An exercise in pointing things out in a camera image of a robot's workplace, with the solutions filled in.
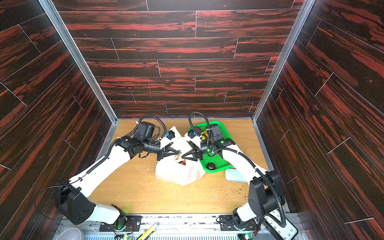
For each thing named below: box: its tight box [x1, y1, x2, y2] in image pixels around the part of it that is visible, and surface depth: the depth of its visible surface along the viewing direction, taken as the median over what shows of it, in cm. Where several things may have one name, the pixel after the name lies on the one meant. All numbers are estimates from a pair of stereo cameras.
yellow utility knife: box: [136, 222, 160, 240], surface depth 72 cm
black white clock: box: [264, 209, 299, 240], surface depth 70 cm
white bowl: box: [55, 227, 84, 240], surface depth 68 cm
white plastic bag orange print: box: [155, 126, 206, 186], surface depth 73 cm
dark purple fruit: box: [206, 162, 216, 170], surface depth 90 cm
